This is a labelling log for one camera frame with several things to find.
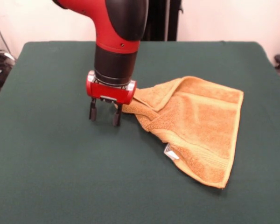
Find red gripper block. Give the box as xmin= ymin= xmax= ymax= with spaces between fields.
xmin=85 ymin=70 xmax=138 ymax=127

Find dark green table cloth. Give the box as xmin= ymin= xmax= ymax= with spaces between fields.
xmin=0 ymin=41 xmax=280 ymax=224

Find tan terry towel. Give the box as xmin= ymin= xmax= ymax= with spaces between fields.
xmin=114 ymin=76 xmax=245 ymax=189

